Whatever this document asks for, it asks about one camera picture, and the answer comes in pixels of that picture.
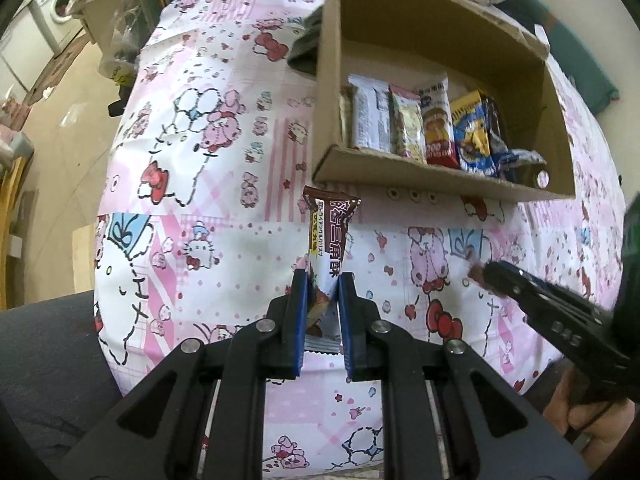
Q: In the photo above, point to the person's right hand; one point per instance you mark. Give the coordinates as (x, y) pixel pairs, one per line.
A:
(565, 420)

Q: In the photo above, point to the beige plaid snack packet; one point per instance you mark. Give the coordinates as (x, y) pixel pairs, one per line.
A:
(407, 125)

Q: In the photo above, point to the small white charger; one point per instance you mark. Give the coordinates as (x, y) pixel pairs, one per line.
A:
(541, 37)

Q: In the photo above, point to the white washing machine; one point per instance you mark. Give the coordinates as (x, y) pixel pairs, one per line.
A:
(57, 10)

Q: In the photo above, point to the white grey snack packet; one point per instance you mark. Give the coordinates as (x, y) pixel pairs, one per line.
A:
(370, 115)

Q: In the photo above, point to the dark snack packet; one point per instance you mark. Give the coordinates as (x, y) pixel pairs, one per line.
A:
(496, 125)

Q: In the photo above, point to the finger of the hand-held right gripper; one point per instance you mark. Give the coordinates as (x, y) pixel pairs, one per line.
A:
(510, 280)

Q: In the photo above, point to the small brown snack piece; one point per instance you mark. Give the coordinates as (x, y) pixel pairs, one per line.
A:
(474, 272)

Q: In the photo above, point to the pink cartoon printed bed sheet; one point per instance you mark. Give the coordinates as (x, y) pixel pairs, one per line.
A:
(225, 210)

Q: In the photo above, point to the dark grey cloth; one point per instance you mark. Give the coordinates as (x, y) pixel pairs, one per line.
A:
(50, 375)

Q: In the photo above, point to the blue and white snack packet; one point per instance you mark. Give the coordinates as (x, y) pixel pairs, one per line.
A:
(520, 157)

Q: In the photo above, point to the cardboard box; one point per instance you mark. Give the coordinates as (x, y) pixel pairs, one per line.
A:
(425, 40)

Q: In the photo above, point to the brown chocolate snack packet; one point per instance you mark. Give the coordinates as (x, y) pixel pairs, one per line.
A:
(332, 240)

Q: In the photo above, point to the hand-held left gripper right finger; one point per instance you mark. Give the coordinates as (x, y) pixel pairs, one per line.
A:
(346, 330)

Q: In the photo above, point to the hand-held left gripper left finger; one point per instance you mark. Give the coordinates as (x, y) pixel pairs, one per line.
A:
(299, 325)

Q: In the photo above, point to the red white-topped snack packet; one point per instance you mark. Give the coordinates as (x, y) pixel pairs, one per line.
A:
(440, 135)

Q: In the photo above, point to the dark grey packet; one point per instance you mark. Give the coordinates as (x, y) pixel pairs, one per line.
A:
(305, 45)

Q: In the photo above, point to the blue gold-topped snack packet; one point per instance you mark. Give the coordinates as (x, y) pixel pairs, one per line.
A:
(472, 135)

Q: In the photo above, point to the clear plastic bag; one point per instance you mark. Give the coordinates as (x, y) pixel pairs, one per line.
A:
(120, 45)

